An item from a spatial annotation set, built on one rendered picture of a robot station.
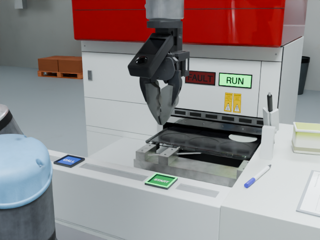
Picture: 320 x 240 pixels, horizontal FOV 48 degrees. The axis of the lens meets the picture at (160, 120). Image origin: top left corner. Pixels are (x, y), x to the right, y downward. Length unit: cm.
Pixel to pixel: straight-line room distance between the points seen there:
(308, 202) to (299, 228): 8
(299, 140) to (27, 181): 72
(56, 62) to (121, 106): 678
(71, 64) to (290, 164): 732
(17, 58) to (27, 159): 995
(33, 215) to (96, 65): 109
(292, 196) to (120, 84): 91
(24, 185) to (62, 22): 882
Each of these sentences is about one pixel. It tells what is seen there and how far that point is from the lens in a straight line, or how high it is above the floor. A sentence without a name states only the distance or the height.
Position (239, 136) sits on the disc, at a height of 90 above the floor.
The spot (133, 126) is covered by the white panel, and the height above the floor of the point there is 87.
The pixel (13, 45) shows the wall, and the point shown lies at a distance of 1050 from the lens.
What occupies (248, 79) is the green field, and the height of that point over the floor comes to 111.
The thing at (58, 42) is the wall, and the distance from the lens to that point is 941.
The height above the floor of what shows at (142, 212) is 90.
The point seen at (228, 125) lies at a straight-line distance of 132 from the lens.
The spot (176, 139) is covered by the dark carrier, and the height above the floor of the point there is 90.
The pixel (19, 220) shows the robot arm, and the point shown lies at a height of 106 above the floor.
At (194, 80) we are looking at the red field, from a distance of 134.
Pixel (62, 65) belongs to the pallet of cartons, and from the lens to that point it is 819.
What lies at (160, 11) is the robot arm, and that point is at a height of 132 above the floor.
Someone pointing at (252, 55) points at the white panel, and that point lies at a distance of 127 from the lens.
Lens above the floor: 132
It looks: 16 degrees down
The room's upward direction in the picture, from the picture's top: straight up
